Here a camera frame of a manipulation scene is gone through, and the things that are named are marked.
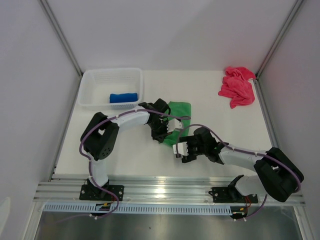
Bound white plastic basket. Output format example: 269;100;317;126
77;67;144;111

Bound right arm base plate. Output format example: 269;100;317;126
208;187;258;204

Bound green towel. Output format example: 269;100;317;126
163;101;192;147

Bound blue towel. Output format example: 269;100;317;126
109;92;139;104

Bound aluminium frame post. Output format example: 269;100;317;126
255;0;306;80
37;0;83;78

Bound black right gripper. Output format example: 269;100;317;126
179;136;207;163

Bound aluminium frame post right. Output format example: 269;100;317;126
255;0;306;80

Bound aluminium frame post left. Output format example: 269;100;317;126
37;0;83;78

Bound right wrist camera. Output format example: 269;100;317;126
172;142;188;158

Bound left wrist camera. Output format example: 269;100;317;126
166;118;184;133

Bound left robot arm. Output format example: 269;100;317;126
79;98;171;200

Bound aluminium front rail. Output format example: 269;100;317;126
33;176;306;207

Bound aluminium frame rail right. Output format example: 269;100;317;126
253;79;284;151

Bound slotted cable duct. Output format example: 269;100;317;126
43;202;232;216

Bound pink towel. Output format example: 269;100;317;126
218;66;256;109

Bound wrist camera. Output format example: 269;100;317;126
172;142;188;158
166;118;184;133

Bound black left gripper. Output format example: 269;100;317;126
147;119;173;143

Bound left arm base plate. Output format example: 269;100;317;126
79;183;125;202

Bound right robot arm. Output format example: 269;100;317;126
173;124;304;203

